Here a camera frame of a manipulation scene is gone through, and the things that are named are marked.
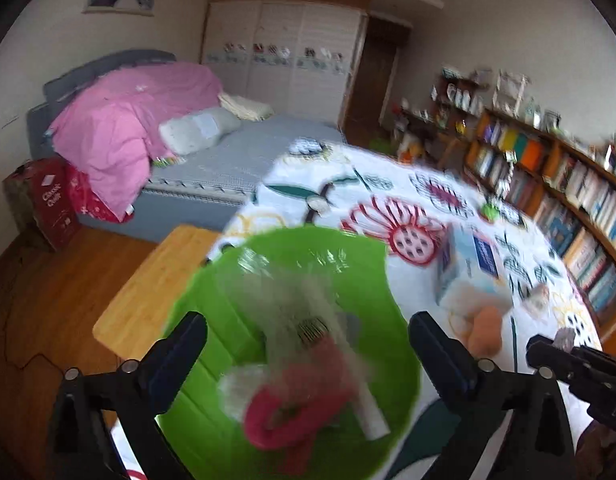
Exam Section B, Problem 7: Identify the red quilt box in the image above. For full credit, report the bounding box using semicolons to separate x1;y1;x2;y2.
3;157;81;252

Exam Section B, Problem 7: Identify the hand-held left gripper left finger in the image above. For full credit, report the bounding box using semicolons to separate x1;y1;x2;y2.
45;311;209;480

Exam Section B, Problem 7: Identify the folded cream blanket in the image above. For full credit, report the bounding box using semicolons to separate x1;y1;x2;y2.
219;92;275;122

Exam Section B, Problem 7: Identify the wooden bookshelf with books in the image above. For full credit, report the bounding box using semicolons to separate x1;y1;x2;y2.
462;107;616;346

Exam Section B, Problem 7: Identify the red floral bag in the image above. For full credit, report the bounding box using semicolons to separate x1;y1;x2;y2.
65;164;134;223

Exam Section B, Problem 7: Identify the grey-white pillow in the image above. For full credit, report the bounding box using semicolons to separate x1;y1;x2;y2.
159;107;241;156

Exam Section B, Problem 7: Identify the grey upholstered bed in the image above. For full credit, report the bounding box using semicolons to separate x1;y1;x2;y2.
27;49;346;243

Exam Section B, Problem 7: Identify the white plastic storage rack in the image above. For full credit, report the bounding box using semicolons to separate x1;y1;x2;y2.
492;71;531;116

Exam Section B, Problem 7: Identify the pink foam hair roller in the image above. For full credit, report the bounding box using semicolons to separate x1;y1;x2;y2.
243;345;359;451

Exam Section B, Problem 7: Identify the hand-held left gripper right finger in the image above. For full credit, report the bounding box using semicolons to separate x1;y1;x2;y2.
408;311;576;480

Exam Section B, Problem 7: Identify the clear plastic bag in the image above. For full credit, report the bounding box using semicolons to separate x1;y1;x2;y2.
218;365;269;421

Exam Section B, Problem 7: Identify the pink quilt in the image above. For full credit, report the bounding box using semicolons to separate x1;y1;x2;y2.
49;61;223;221

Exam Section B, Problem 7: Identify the dark wooden door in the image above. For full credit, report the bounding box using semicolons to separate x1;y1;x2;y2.
343;15;411;136

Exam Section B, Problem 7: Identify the green leaf-shaped plastic bowl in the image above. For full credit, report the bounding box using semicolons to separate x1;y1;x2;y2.
155;225;423;480

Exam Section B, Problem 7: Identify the small wooden shelf rack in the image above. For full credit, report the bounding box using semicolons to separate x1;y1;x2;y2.
430;75;483;126

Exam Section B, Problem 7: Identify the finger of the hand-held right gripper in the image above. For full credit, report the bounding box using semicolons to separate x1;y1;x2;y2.
526;335;588;386

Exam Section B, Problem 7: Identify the low bamboo table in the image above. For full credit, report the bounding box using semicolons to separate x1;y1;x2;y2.
92;225;223;361

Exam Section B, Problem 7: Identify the peach makeup sponge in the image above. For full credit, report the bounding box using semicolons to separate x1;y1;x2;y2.
468;306;503;353

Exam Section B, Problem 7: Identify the white sliding-door wardrobe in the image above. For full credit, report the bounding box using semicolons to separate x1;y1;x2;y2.
200;0;376;126

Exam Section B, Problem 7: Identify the wooden desk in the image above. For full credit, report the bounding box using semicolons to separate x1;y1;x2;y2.
395;107;468;166

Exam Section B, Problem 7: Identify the blue and white tissue box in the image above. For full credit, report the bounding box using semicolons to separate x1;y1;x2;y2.
435;225;513;311

